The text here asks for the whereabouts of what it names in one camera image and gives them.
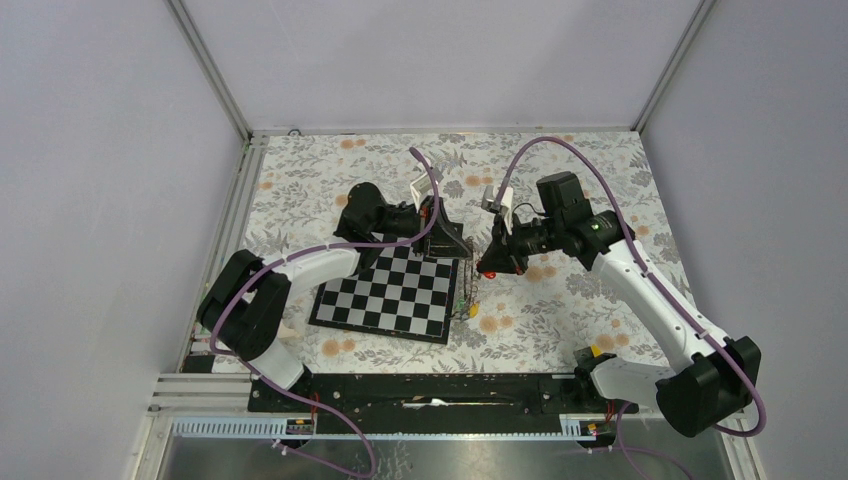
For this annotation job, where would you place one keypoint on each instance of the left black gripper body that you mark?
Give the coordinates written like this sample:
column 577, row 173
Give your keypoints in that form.
column 399, row 221

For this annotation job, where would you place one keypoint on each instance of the black white chessboard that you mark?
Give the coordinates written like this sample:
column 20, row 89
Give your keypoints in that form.
column 402, row 294

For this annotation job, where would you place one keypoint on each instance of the small white yellow block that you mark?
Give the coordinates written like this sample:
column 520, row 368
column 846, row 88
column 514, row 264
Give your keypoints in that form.
column 286, row 333

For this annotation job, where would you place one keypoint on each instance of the floral patterned table mat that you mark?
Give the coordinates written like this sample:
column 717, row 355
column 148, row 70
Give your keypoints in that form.
column 529, row 323

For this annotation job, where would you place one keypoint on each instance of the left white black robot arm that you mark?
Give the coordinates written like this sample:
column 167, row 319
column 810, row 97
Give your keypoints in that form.
column 245, row 306

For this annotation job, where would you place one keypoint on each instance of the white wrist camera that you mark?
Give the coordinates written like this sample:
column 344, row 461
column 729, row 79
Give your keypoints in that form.
column 422, row 186
column 503, row 206

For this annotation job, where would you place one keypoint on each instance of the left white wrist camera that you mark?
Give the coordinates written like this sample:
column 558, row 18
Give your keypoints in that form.
column 422, row 186

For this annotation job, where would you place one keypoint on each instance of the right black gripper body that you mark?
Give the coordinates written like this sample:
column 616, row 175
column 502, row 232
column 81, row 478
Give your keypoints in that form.
column 533, row 237

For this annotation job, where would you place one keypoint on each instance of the key organiser with rings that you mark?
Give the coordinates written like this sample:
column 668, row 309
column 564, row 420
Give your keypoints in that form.
column 466, row 301

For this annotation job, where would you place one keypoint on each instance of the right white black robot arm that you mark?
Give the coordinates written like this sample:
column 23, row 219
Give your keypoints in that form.
column 710, row 374

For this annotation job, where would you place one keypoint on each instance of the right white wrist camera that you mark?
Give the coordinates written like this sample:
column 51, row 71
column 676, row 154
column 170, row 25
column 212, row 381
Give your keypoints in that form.
column 503, row 206

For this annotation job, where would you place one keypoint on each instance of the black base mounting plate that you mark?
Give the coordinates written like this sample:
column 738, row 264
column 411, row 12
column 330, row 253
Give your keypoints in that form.
column 434, row 404

